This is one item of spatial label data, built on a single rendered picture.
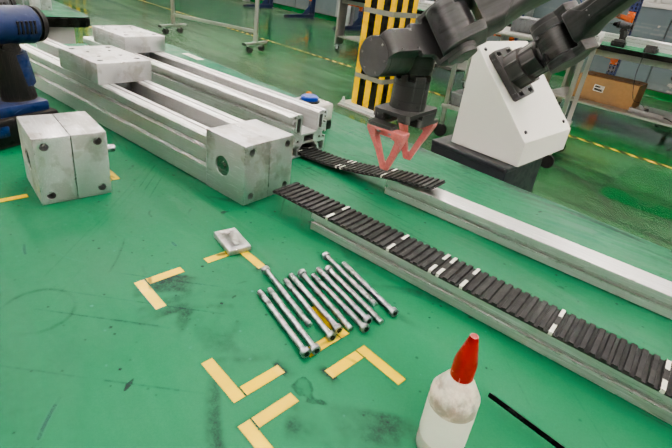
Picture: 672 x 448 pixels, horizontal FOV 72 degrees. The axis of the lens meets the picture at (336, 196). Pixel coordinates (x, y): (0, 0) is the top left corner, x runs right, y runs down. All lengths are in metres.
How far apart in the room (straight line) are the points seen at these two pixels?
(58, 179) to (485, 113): 0.83
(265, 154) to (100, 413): 0.41
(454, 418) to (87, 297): 0.38
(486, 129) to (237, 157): 0.61
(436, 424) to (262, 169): 0.45
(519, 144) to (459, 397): 0.77
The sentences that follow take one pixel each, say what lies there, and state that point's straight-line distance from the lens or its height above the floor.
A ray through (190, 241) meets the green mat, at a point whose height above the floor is 0.78.
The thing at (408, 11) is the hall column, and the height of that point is 0.87.
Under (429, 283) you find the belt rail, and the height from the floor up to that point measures 0.79.
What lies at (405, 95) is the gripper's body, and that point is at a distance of 0.74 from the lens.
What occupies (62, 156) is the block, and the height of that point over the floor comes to 0.85.
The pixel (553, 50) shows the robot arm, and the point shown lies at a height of 1.02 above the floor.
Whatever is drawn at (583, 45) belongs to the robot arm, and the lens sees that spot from 1.03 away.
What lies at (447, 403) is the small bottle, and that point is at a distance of 0.38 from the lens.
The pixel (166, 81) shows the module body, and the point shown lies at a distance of 1.18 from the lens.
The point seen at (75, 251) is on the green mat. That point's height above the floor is 0.78.
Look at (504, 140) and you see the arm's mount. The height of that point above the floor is 0.83.
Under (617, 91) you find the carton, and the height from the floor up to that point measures 0.37.
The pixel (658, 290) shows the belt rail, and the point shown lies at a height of 0.81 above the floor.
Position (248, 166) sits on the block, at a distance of 0.69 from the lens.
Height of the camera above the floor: 1.12
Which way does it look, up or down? 26 degrees down
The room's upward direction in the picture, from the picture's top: 8 degrees clockwise
